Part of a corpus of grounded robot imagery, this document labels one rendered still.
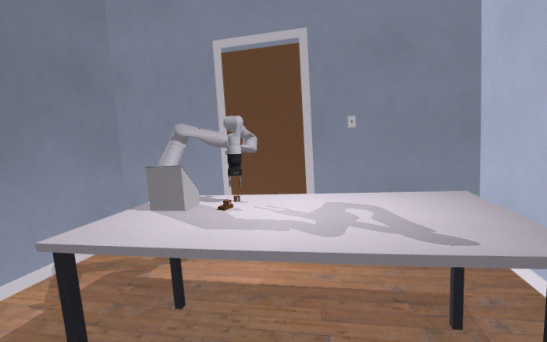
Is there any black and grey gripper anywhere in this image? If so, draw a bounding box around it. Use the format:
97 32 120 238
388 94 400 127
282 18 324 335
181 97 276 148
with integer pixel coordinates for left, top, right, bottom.
225 144 242 187

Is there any brown wooden tray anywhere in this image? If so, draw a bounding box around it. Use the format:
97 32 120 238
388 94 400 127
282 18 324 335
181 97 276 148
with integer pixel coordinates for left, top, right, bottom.
218 204 233 211

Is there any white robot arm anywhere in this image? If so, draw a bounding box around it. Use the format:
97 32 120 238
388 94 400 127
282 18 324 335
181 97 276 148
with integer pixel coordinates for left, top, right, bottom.
157 116 258 166

